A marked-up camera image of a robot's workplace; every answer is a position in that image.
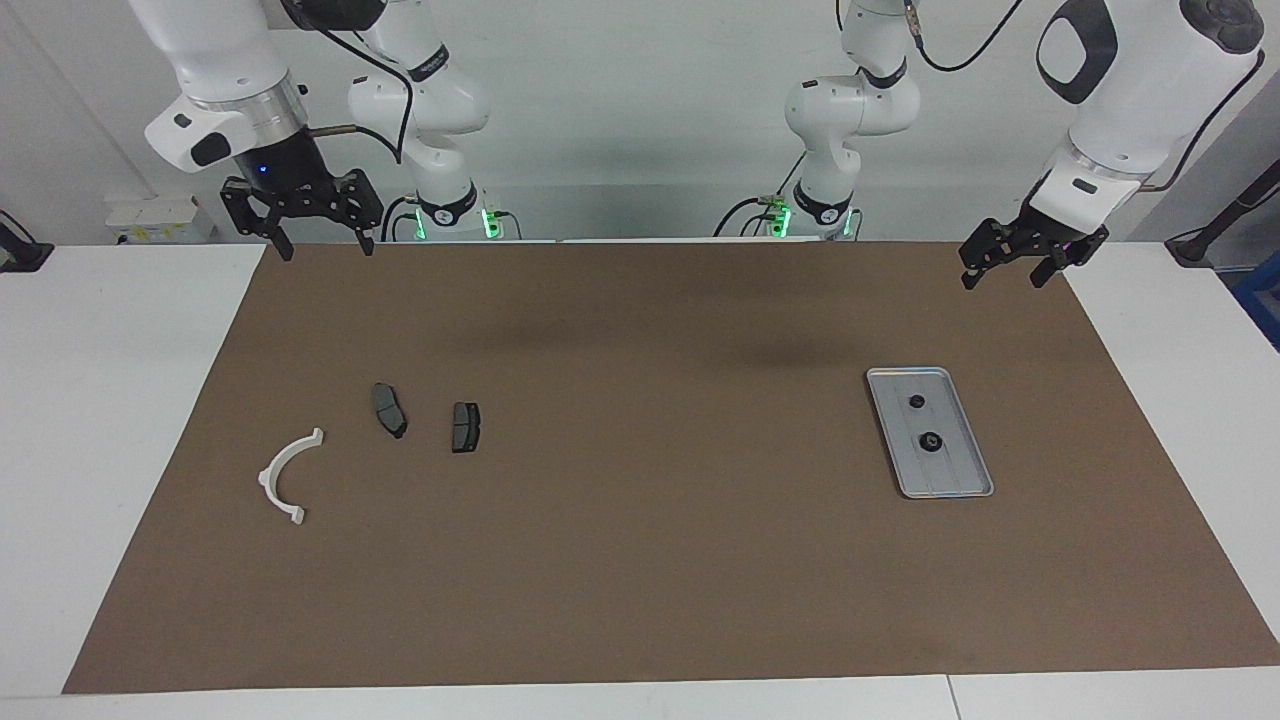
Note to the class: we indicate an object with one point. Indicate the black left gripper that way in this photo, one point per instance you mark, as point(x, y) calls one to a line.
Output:
point(1060, 242)

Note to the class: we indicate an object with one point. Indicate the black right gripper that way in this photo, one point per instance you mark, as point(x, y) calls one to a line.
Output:
point(285, 175)

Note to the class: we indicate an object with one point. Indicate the large black bearing gear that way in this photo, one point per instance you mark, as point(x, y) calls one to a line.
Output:
point(931, 441)

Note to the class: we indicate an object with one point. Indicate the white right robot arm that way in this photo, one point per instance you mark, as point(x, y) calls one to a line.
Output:
point(220, 50)

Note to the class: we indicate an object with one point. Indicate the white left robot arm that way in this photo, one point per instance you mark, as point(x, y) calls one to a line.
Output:
point(1130, 80)

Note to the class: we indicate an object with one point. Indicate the silver metal tray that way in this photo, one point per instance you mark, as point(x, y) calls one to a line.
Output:
point(950, 475)

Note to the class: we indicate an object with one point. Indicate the white box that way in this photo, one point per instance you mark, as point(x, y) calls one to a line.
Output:
point(160, 220)

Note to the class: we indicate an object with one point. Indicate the elongated dark brake pad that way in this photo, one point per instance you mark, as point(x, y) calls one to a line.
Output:
point(389, 410)

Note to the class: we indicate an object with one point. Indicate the blue crate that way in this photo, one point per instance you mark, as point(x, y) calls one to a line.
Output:
point(1262, 290)

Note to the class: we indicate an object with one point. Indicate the rectangular dark brake pad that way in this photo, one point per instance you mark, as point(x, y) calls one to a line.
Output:
point(465, 427)

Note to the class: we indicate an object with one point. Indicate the brown table mat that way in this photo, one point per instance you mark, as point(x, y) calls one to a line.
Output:
point(640, 550)

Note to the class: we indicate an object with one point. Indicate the white semicircular plastic bracket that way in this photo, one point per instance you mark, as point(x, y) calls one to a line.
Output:
point(268, 478)

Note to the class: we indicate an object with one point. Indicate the black clamp mount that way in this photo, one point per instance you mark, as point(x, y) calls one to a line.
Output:
point(20, 255)

